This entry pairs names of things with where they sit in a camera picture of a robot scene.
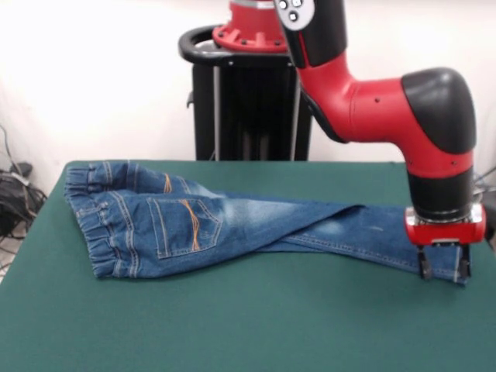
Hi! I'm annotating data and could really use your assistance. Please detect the blue denim jeans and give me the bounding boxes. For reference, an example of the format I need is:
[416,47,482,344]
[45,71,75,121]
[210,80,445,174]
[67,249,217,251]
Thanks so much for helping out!
[64,160,472,287]

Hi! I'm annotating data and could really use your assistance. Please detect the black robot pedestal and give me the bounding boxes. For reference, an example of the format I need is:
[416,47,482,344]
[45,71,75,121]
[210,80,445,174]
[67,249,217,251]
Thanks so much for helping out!
[177,25,315,162]

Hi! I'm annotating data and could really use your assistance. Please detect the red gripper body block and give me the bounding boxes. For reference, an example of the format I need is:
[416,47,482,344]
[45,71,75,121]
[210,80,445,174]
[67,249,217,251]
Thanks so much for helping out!
[404,205,487,246]

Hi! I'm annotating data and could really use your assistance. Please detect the black cable tangle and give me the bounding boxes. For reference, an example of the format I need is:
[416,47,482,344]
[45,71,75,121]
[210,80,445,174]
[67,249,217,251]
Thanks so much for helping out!
[0,123,48,243]

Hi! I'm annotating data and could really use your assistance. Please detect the black office chair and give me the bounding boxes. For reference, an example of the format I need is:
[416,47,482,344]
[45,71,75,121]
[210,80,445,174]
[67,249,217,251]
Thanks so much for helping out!
[473,181,496,251]

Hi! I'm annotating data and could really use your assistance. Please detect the dark green table cloth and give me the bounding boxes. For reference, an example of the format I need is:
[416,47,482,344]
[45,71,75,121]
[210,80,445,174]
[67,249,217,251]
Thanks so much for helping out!
[0,160,496,372]

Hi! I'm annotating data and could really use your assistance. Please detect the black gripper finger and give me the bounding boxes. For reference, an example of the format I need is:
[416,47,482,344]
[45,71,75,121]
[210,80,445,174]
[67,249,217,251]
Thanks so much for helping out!
[458,243,473,280]
[416,244,432,281]

